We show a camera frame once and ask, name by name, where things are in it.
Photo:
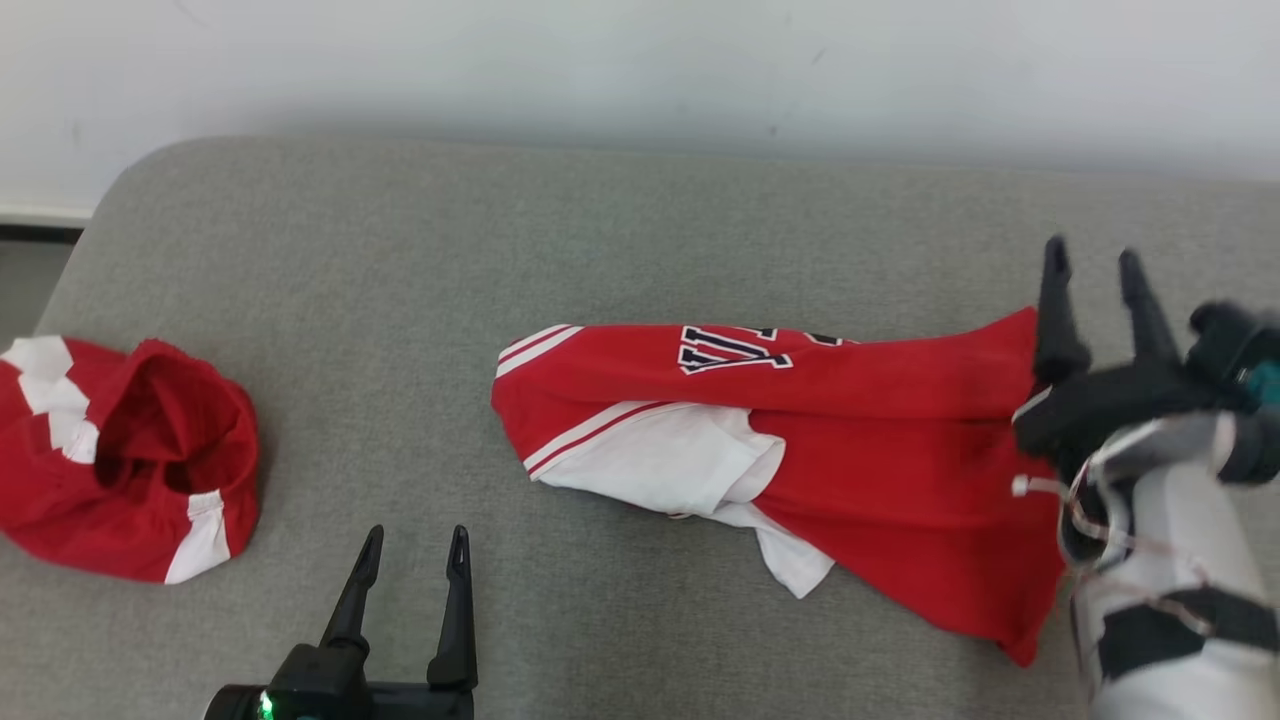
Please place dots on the grey fabric sofa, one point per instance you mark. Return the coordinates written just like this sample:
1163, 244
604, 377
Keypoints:
600, 250

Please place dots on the white black wall baseboard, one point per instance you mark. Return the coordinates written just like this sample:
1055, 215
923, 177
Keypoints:
40, 222

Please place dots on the red white shorts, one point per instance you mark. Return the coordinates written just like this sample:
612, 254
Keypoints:
130, 520

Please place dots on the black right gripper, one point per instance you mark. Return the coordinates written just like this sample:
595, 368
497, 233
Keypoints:
1100, 405

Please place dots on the red white basketball jersey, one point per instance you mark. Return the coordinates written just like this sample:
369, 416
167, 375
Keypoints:
900, 450

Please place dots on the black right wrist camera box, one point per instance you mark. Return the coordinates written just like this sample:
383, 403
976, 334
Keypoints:
1225, 335

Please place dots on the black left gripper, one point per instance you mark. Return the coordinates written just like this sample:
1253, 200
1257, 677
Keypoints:
320, 690

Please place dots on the teal right camera connector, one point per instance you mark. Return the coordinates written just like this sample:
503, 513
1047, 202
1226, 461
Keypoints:
1265, 385

